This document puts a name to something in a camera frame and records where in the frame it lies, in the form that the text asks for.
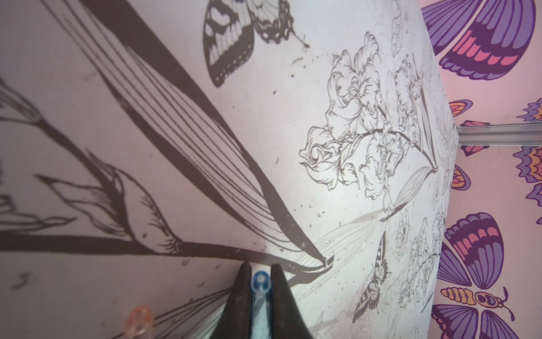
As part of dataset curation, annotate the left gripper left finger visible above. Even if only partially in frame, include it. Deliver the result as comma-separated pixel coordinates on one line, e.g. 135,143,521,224
210,262,253,339

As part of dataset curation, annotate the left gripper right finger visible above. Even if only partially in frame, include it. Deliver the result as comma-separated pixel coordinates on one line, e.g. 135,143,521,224
270,264,313,339

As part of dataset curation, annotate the blue transparent pencil cap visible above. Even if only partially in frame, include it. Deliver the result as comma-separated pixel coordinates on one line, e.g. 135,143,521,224
251,271,272,339

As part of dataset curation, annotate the salmon pink transparent pencil cap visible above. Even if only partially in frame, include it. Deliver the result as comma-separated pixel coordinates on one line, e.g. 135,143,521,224
124,307,153,339

